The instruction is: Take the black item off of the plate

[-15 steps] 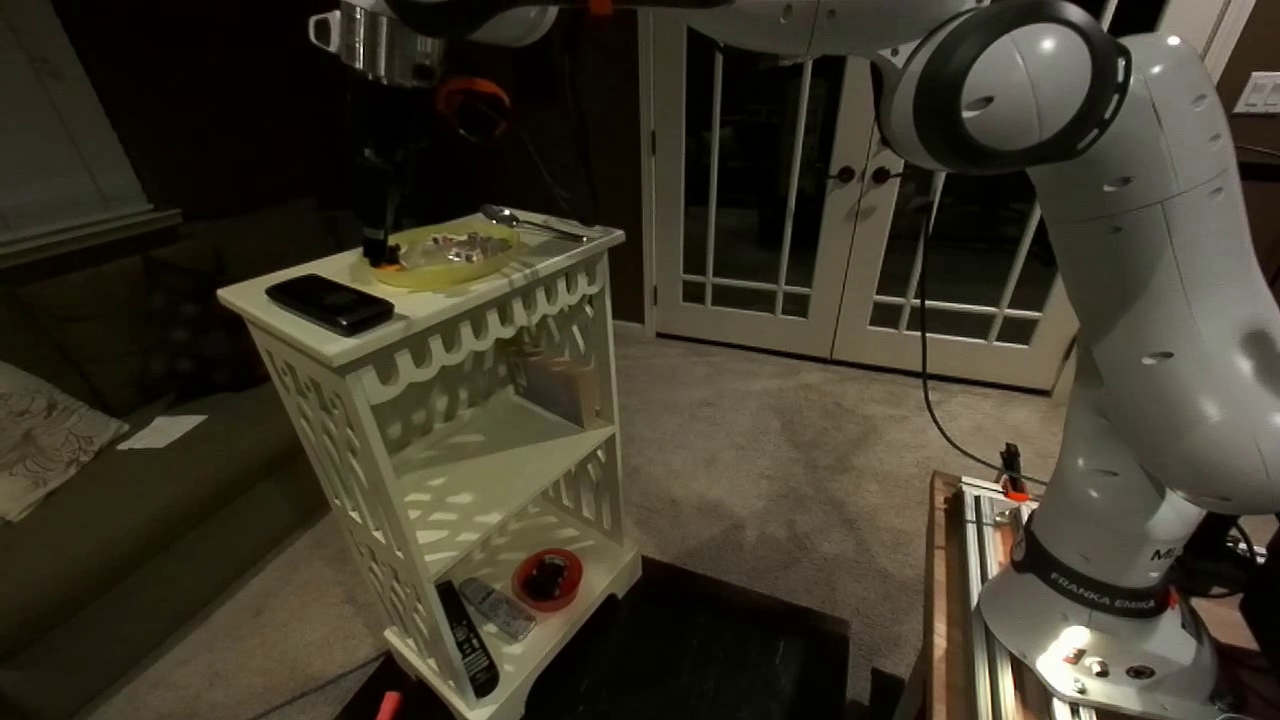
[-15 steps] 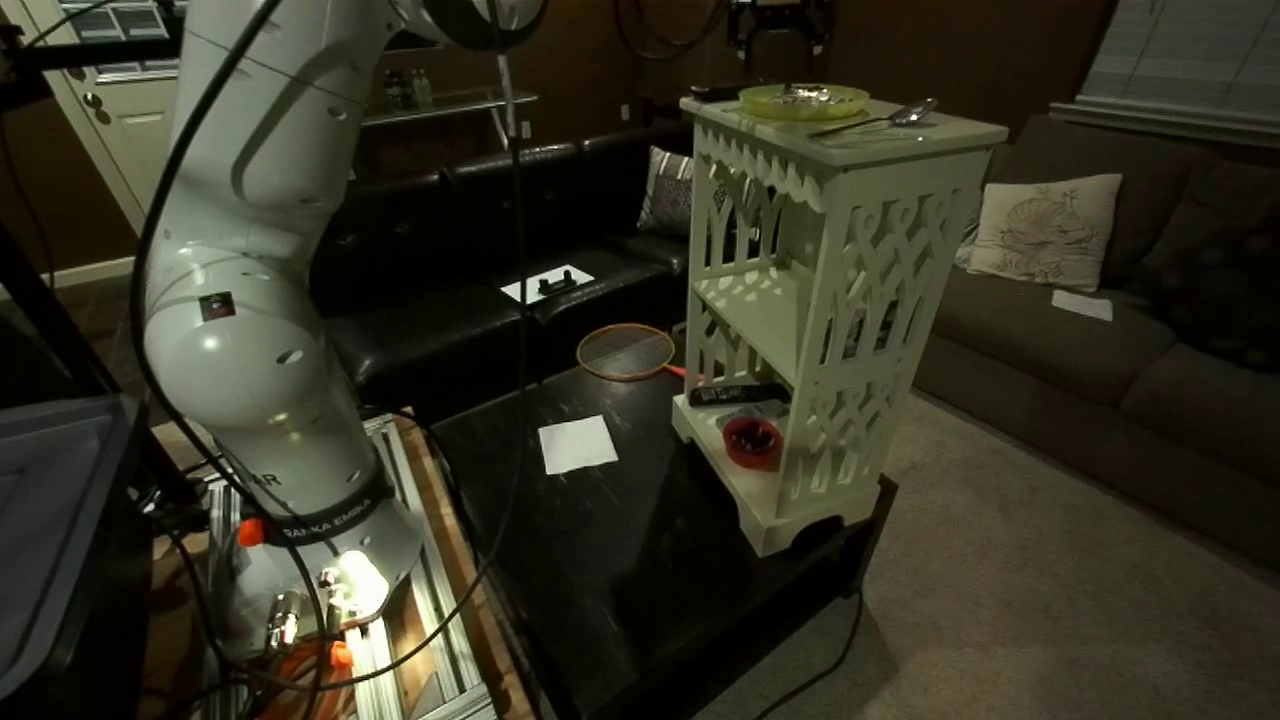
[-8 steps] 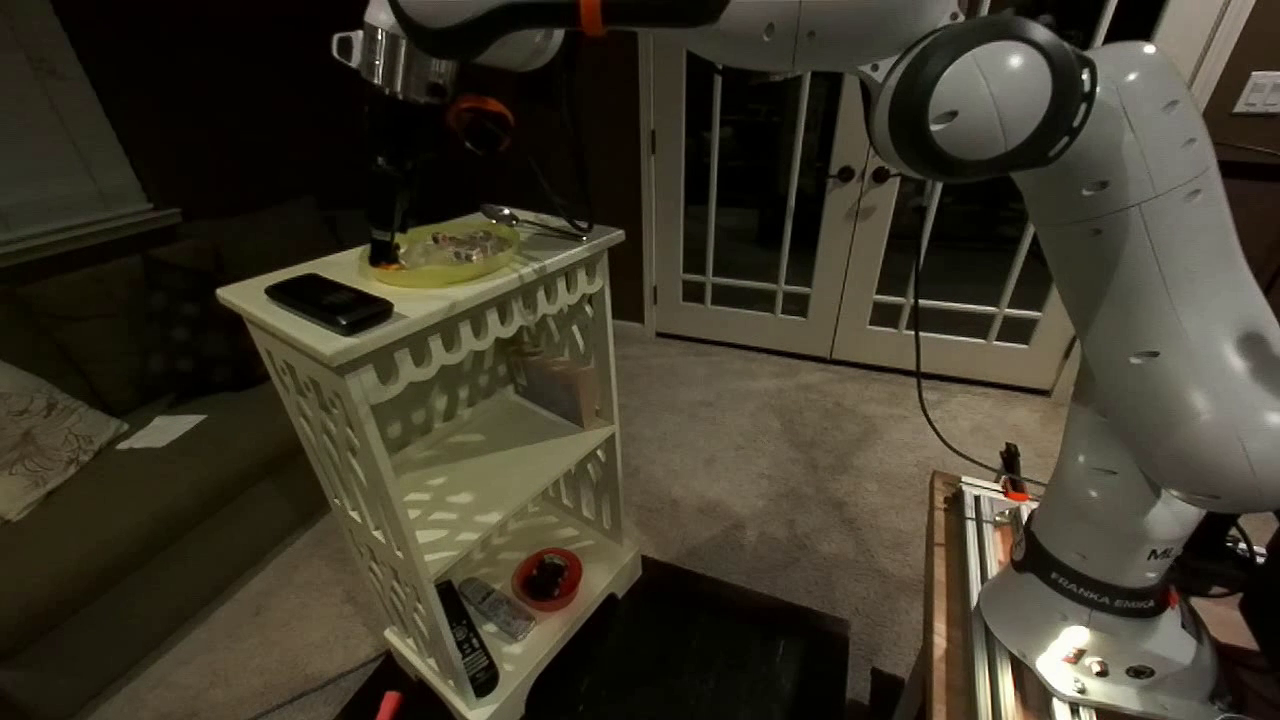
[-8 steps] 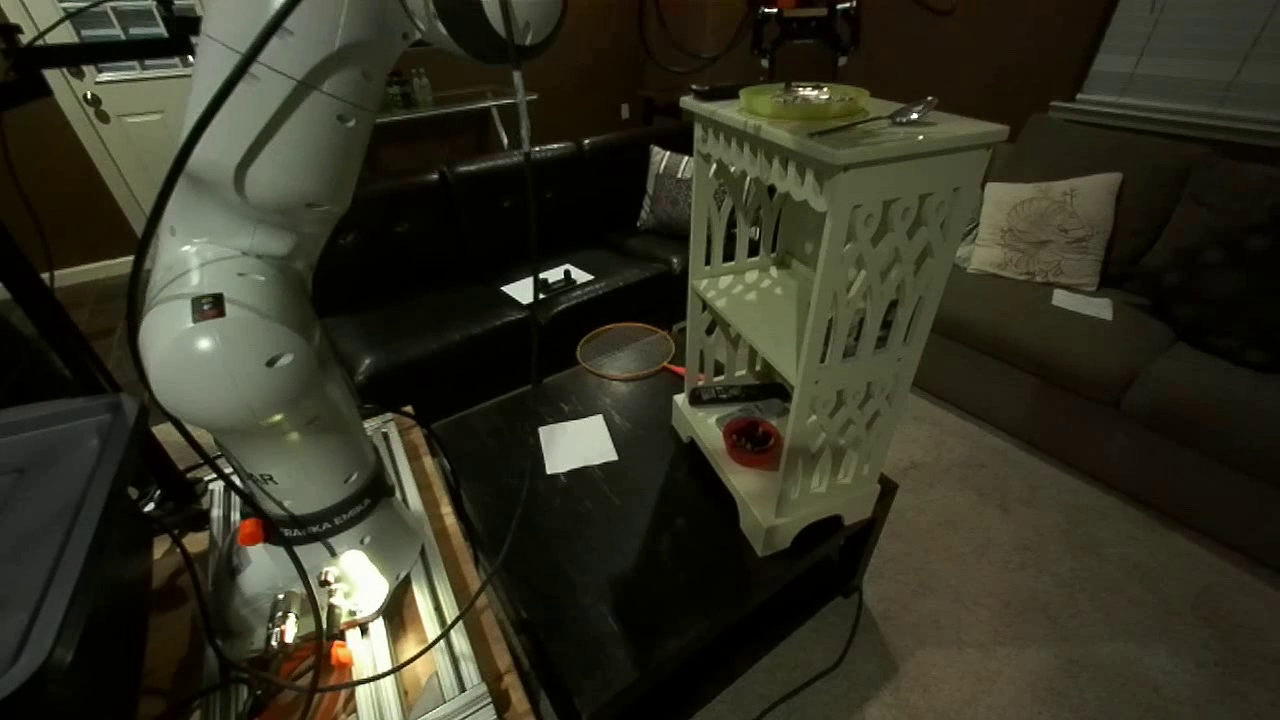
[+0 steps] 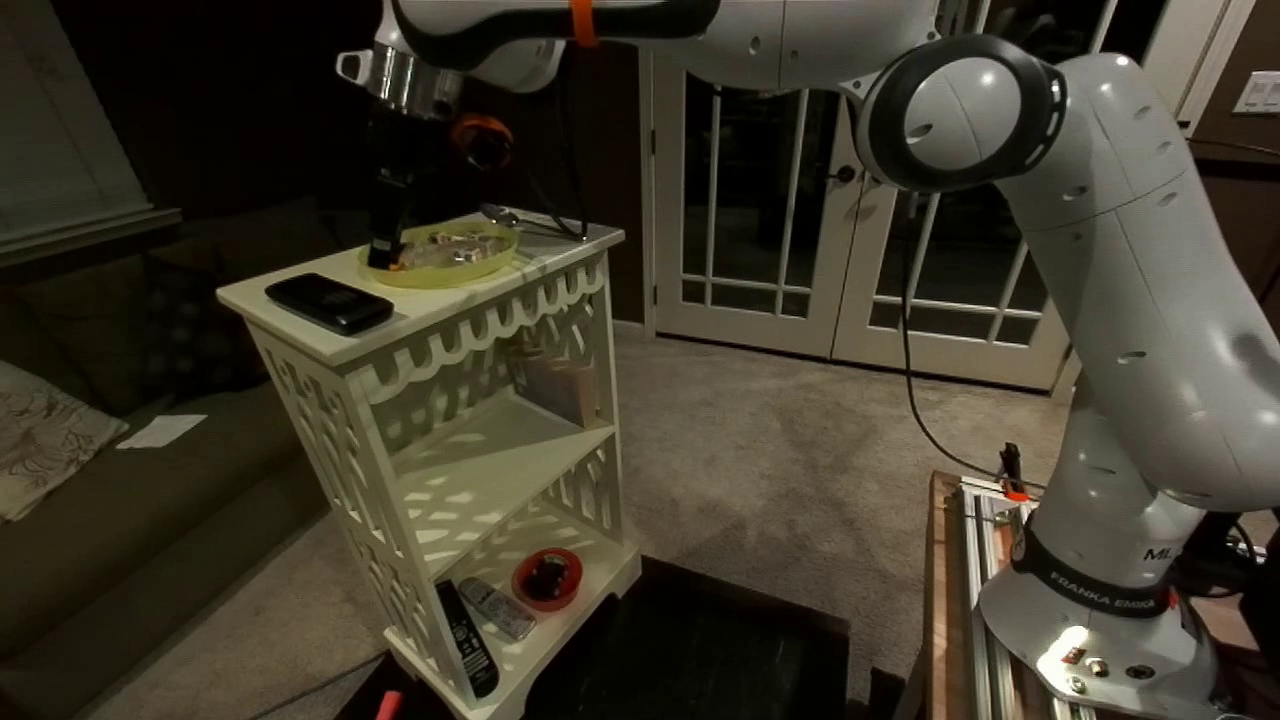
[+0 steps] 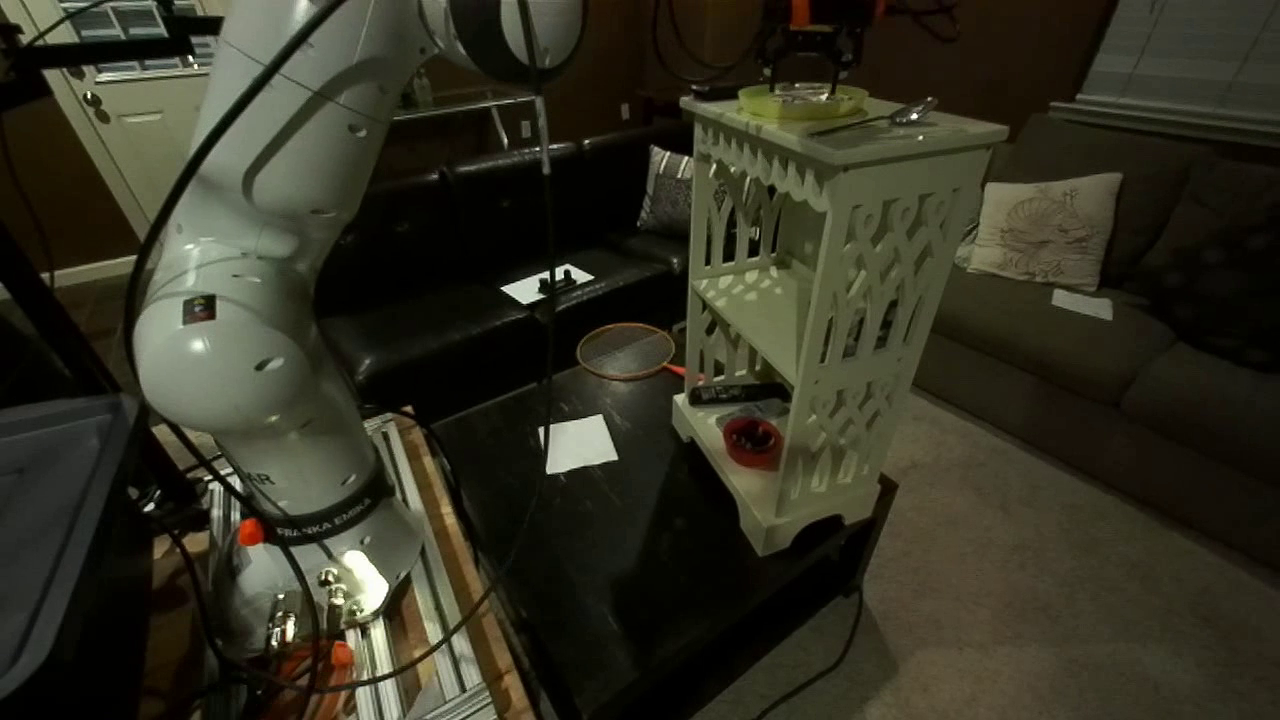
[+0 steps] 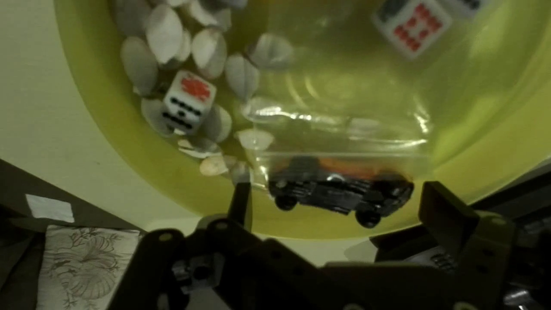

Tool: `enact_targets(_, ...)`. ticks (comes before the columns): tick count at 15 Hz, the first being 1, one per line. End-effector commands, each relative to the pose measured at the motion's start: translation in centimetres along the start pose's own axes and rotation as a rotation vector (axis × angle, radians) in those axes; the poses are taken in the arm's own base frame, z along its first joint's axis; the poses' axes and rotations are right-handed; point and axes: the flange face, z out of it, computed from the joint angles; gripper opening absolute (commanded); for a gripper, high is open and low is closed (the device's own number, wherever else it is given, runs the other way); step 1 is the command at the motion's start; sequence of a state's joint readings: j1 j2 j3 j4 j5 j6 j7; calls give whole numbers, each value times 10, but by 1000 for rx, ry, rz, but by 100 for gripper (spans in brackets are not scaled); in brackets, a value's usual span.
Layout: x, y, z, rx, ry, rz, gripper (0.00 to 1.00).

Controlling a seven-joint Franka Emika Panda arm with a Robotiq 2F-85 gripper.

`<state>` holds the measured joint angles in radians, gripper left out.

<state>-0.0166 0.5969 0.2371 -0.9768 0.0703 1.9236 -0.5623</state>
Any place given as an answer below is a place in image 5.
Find aluminium robot base stand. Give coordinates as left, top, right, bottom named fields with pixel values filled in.
left=917, top=467, right=1280, bottom=720

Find small white paper sheet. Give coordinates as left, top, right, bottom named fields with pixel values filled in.
left=114, top=414, right=213, bottom=451

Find black smartphone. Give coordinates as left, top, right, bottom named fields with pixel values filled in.
left=261, top=272, right=402, bottom=339

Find red bowl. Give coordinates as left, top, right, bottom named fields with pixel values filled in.
left=509, top=545, right=587, bottom=618

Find beige patterned pillow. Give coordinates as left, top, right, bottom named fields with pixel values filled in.
left=0, top=356, right=133, bottom=527

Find orange ring wrist fitting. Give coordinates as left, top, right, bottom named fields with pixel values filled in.
left=448, top=111, right=517, bottom=173

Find black remote control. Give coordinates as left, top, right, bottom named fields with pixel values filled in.
left=431, top=577, right=506, bottom=706

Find black coffee table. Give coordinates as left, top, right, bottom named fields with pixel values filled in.
left=337, top=593, right=858, bottom=720

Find metal spoon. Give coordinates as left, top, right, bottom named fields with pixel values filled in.
left=513, top=204, right=592, bottom=250

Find grey fabric sofa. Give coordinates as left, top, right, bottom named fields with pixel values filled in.
left=0, top=197, right=337, bottom=720

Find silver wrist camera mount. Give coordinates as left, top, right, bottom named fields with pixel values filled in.
left=332, top=44, right=463, bottom=122

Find black hanging arm cable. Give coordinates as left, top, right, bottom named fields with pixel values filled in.
left=893, top=183, right=1018, bottom=485

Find grey remote control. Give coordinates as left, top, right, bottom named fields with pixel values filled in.
left=455, top=574, right=542, bottom=646

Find white french doors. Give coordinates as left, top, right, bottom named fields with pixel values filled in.
left=637, top=0, right=1257, bottom=398

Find white lattice shelf stand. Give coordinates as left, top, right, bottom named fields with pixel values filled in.
left=213, top=204, right=648, bottom=720

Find red clamp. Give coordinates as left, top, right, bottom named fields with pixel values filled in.
left=995, top=441, right=1037, bottom=513

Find yellow green plate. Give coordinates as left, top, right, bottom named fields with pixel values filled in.
left=364, top=216, right=527, bottom=294

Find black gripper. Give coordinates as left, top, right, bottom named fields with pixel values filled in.
left=351, top=106, right=438, bottom=264

